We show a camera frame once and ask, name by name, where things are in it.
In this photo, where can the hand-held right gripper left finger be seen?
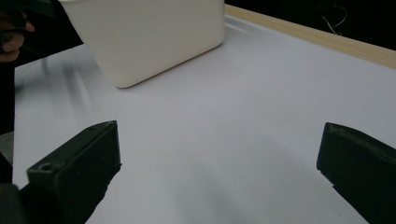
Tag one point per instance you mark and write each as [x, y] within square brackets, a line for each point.
[74, 168]

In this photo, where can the white plastic storage bin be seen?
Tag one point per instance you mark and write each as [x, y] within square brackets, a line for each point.
[149, 40]

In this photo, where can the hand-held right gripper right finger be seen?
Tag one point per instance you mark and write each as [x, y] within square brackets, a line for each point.
[361, 168]

